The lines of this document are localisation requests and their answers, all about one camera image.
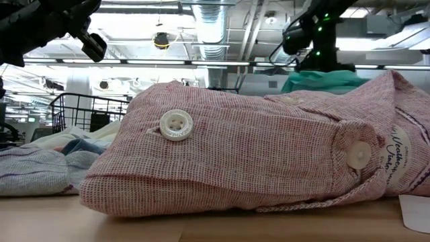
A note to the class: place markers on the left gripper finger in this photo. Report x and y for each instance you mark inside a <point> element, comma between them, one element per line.
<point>84,17</point>

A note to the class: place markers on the teal cloth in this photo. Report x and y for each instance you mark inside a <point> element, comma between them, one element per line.
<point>319,82</point>

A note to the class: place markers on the pink checked button shirt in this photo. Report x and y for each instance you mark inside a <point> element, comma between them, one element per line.
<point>252,151</point>

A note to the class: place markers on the dark blue sock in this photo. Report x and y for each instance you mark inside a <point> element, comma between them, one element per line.
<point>80,145</point>

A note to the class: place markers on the blue striped button shirt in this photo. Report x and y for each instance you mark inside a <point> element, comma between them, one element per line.
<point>30,171</point>

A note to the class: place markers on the white paper tag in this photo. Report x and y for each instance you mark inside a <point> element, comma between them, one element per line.
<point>416,211</point>

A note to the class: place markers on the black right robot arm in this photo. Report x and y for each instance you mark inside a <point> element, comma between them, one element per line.
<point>324,33</point>

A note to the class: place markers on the white building column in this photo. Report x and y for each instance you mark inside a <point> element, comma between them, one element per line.
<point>79,84</point>

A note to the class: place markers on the white round ceiling detector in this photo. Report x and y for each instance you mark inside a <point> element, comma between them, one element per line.
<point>270,19</point>

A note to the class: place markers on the black ceiling lamp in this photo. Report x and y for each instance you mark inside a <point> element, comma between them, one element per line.
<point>161,40</point>

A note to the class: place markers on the long linear ceiling light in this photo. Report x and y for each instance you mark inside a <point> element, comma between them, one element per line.
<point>218,63</point>

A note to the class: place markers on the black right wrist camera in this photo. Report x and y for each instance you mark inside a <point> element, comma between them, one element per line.
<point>295,38</point>

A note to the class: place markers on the silver round air duct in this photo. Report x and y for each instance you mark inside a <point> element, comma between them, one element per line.
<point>210,27</point>
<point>279,55</point>

